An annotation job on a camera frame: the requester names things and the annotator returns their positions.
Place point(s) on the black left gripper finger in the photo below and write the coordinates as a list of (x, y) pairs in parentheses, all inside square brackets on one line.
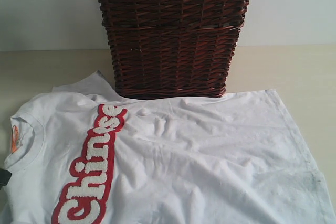
[(5, 176)]

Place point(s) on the white t-shirt red lettering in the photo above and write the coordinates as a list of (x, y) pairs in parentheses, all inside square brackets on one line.
[(84, 154)]

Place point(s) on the dark brown wicker basket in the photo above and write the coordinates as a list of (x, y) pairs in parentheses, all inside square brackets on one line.
[(172, 48)]

